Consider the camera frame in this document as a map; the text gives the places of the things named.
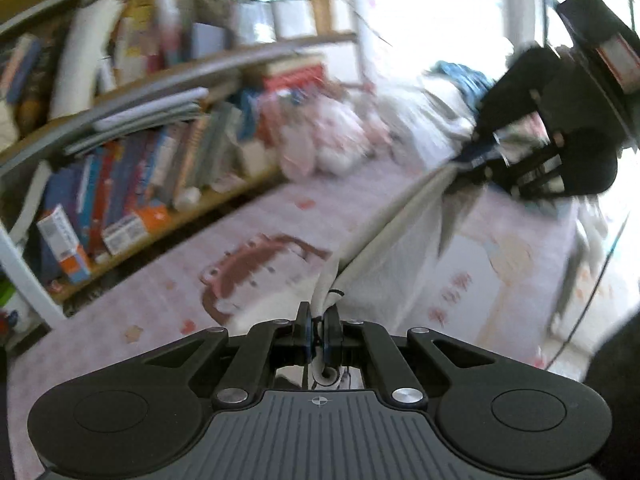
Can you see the usmile white orange box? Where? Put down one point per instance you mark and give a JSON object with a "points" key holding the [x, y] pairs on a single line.
{"points": [[64, 244]]}

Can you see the red book stack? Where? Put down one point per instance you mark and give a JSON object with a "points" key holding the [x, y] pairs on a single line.
{"points": [[295, 72]]}

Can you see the white printed tote bag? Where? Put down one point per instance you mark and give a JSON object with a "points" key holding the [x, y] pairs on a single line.
{"points": [[390, 271]]}

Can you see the row of leaning books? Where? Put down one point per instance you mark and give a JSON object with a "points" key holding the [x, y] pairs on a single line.
{"points": [[133, 168]]}

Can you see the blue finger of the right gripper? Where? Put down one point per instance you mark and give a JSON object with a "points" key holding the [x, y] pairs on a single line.
{"points": [[477, 154]]}

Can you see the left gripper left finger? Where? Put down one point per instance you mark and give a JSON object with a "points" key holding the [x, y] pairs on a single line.
{"points": [[257, 356]]}

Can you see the white wooden bookshelf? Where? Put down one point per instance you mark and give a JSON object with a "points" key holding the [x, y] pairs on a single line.
{"points": [[131, 65]]}

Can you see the white pink plush bunny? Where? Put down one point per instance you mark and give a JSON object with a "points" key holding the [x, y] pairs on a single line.
{"points": [[322, 135]]}

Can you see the white orange flat box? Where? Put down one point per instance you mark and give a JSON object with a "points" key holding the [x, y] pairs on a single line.
{"points": [[134, 227]]}

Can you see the white eraser block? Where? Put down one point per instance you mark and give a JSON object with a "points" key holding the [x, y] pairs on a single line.
{"points": [[187, 199]]}

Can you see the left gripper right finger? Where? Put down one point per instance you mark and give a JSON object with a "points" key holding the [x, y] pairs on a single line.
{"points": [[368, 347]]}

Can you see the pink checkered desk mat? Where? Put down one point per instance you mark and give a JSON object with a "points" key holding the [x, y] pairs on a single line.
{"points": [[512, 275]]}

